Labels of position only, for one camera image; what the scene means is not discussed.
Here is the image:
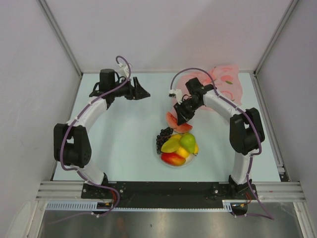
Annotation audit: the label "fake watermelon slice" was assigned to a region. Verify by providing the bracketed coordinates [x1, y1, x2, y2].
[165, 112, 193, 133]

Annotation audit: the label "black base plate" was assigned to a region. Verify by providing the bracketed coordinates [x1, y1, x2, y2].
[81, 180, 258, 209]

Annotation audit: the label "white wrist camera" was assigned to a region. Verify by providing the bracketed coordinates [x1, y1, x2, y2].
[118, 63, 131, 78]
[168, 89, 183, 104]

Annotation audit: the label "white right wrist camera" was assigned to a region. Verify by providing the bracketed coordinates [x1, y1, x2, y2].
[168, 89, 183, 104]

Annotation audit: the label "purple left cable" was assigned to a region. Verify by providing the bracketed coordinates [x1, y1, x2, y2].
[46, 56, 132, 225]

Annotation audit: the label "red fake mango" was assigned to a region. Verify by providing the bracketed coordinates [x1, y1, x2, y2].
[161, 153, 186, 166]

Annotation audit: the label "green fake pear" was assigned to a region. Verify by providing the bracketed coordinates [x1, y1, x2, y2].
[180, 133, 196, 154]

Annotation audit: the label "yellow fake mango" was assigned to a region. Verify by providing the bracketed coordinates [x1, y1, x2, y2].
[170, 134, 182, 140]

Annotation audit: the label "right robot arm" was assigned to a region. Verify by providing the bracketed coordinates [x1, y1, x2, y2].
[173, 78, 265, 199]

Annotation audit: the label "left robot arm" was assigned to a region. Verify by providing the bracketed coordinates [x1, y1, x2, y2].
[53, 69, 150, 198]

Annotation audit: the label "white paper plate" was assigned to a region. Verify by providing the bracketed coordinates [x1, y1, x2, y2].
[156, 130, 199, 167]

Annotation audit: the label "pink plastic bag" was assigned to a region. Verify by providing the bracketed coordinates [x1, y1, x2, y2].
[174, 64, 243, 105]

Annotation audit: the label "yellow fake lemon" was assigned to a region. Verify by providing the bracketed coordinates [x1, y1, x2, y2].
[194, 143, 199, 155]

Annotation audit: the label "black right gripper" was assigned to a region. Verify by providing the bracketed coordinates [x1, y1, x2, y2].
[173, 98, 202, 126]

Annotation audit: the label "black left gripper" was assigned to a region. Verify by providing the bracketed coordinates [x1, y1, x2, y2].
[110, 77, 150, 101]

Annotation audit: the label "aluminium frame rail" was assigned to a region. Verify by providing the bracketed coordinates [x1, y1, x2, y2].
[36, 0, 83, 78]

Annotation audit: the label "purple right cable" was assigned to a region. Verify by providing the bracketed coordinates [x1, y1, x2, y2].
[170, 68, 274, 220]

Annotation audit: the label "dark fake grapes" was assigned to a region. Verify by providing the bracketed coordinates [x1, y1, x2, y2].
[156, 127, 174, 154]

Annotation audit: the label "purple cable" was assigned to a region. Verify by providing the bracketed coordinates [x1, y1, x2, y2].
[46, 56, 132, 225]
[170, 68, 274, 220]

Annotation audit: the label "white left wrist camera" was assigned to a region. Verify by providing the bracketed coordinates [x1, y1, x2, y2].
[118, 63, 131, 78]

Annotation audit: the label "white cable duct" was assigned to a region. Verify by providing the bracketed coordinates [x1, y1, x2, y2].
[46, 200, 119, 210]

